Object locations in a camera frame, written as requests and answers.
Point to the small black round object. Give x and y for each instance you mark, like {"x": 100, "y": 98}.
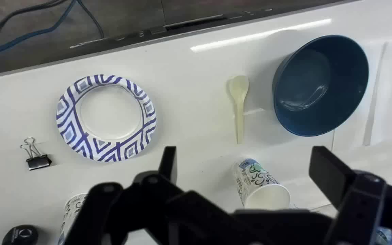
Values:
{"x": 22, "y": 234}

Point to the black binder clip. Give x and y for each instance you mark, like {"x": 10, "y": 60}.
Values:
{"x": 36, "y": 159}

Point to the dark blue bowl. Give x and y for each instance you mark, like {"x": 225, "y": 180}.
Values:
{"x": 319, "y": 86}

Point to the blue patterned paper plate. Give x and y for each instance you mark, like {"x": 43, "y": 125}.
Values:
{"x": 107, "y": 117}

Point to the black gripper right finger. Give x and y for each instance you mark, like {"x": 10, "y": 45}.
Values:
{"x": 363, "y": 199}

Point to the cream plastic spoon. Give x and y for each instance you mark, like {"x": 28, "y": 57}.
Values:
{"x": 239, "y": 88}

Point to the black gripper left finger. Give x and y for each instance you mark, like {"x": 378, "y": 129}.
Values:
{"x": 111, "y": 212}

